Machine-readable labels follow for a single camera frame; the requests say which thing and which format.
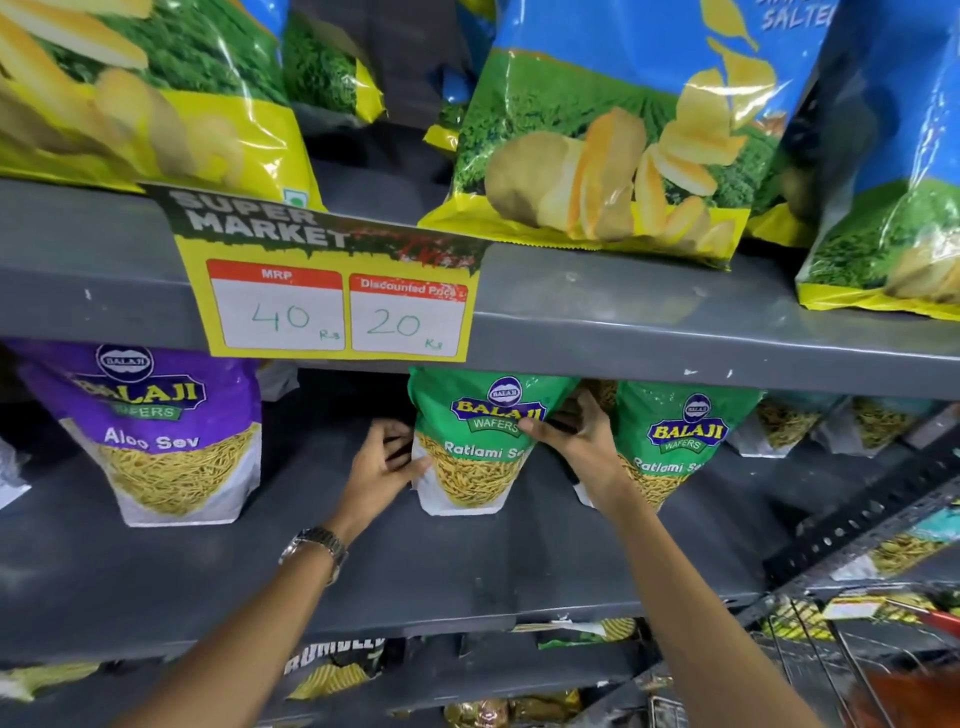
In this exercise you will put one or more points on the golden snack packets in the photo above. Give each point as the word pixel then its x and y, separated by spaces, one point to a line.
pixel 510 709

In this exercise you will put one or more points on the person's left hand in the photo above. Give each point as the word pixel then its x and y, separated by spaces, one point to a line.
pixel 371 480

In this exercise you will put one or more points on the clear yellow snack packet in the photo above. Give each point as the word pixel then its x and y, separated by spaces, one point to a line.
pixel 874 424
pixel 784 424

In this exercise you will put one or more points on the person's right hand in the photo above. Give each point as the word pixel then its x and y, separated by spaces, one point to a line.
pixel 592 457

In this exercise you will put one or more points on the yellow price tag card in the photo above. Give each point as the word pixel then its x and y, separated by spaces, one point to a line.
pixel 330 300

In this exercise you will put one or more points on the person's right forearm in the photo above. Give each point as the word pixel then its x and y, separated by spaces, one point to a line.
pixel 697 622

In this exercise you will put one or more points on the silver metal wrist watch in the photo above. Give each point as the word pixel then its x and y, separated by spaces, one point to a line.
pixel 319 541

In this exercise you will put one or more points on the teal yellow snack packet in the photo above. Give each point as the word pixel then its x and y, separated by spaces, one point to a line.
pixel 907 544

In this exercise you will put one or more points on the yellow green chips bag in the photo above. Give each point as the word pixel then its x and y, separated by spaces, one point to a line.
pixel 142 90
pixel 322 67

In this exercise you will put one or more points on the white yellow snack packet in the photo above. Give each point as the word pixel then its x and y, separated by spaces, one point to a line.
pixel 45 679

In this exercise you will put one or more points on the person's right thumb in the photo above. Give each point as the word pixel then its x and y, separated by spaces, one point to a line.
pixel 541 430

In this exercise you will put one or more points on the black slotted shelf upright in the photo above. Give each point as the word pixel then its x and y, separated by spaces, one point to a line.
pixel 862 510

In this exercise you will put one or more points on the grey metal shelf board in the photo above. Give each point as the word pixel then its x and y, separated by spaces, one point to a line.
pixel 420 555
pixel 675 322

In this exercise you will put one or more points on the person's left thumb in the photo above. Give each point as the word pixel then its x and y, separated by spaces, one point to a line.
pixel 414 469

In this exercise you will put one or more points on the purple snack packet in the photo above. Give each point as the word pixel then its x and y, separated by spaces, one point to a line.
pixel 157 427

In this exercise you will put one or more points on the black yellow snack packet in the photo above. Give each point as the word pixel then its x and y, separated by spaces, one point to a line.
pixel 334 671

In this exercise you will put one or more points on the blue green chips bag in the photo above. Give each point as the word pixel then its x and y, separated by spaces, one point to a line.
pixel 457 97
pixel 622 127
pixel 776 195
pixel 892 165

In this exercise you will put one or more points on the white plastic packet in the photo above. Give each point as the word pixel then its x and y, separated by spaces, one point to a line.
pixel 11 476

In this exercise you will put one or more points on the green yellow snack packet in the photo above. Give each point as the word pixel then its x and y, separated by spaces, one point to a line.
pixel 585 631

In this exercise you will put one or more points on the person's left forearm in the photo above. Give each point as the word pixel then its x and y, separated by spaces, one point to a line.
pixel 247 645

